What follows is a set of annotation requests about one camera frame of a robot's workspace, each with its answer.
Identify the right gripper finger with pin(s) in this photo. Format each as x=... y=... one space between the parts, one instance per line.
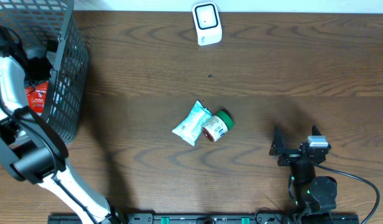
x=277 y=146
x=315 y=131

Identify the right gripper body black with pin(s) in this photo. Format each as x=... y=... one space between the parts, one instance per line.
x=290 y=157

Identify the green-lid white jar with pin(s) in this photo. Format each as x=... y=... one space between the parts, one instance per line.
x=217 y=126

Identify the teal white snack packet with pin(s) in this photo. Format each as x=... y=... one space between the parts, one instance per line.
x=191 y=127

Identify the red snack packet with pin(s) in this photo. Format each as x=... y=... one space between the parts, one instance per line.
x=36 y=96

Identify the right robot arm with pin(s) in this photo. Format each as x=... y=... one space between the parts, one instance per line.
x=314 y=195

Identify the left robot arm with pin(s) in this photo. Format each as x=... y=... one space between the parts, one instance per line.
x=29 y=148

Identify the white barcode scanner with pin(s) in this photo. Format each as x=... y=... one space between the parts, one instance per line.
x=207 y=23

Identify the grey plastic mesh basket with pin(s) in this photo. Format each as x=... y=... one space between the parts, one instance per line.
x=50 y=23

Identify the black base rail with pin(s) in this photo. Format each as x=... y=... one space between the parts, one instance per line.
x=260 y=218

